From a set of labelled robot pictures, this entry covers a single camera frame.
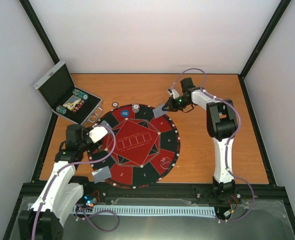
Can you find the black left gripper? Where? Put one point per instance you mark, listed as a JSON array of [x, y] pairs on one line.
[[96, 146]]

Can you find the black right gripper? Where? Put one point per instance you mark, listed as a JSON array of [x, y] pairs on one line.
[[171, 107]]

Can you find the dealt card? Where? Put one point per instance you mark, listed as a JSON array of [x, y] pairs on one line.
[[102, 174], [158, 111]]

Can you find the single hundred chip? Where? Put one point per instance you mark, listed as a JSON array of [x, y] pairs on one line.
[[115, 104]]

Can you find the blue small blind button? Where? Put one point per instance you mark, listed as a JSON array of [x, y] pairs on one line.
[[124, 113]]

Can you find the blue orange ten chip stack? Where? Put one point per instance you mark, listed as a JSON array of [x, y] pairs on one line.
[[135, 108]]

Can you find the clear dealer button disc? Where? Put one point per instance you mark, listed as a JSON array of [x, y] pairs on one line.
[[165, 163]]

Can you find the blue playing card deck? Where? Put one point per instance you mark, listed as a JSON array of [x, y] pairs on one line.
[[104, 123]]

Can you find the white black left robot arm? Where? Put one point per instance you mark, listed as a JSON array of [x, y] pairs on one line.
[[46, 218]]

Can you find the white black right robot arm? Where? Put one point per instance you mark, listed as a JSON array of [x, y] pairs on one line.
[[222, 126]]

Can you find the red dice row in case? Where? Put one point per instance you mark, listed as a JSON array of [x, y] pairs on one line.
[[78, 107]]

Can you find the card box in case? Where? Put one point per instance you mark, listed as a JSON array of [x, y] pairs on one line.
[[72, 102]]

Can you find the poker chip row in case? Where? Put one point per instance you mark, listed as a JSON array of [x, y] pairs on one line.
[[80, 94]]

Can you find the round red black poker mat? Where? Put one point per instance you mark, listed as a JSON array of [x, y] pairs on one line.
[[134, 150]]

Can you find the aluminium poker chip case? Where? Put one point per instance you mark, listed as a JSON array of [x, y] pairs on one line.
[[57, 86]]

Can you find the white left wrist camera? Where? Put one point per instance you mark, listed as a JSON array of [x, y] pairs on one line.
[[97, 133]]

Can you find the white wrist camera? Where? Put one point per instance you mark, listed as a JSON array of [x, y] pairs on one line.
[[97, 133], [173, 93]]

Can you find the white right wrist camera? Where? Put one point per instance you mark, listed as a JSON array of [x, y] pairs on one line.
[[173, 93]]

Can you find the light blue slotted cable duct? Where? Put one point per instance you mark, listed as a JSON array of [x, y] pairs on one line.
[[153, 211]]

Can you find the black frame rail front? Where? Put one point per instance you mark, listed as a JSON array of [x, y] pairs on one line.
[[196, 193]]

